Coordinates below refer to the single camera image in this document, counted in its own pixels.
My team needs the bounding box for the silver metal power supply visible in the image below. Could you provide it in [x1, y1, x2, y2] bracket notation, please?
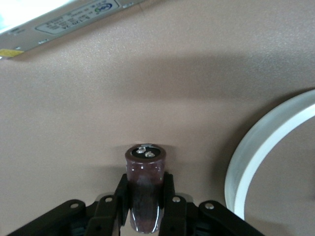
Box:
[0, 0, 146, 61]

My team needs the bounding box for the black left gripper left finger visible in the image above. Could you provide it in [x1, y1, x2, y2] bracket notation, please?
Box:
[7, 173, 130, 236]

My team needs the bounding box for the white curved pipe clamp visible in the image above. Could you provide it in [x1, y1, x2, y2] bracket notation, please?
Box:
[225, 88, 315, 221]

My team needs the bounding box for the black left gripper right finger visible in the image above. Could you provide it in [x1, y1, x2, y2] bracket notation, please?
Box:
[159, 173, 264, 236]

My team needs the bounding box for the tall brown electrolytic capacitor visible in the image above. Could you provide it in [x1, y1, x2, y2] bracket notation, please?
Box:
[125, 144, 167, 234]

